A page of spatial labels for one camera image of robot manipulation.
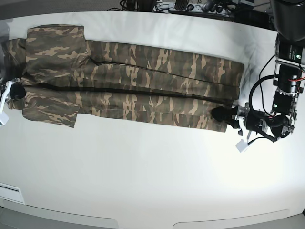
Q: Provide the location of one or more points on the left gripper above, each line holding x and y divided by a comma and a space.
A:
245, 119

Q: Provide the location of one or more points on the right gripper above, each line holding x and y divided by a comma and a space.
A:
10, 90

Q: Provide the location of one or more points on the camouflage T-shirt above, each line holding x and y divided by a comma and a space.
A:
65, 75

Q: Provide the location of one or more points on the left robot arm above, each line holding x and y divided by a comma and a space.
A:
288, 77

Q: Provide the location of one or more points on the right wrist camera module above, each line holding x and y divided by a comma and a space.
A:
3, 118

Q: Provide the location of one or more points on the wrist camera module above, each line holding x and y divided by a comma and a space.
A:
3, 118
242, 145

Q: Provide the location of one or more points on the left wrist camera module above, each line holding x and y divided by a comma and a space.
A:
242, 145

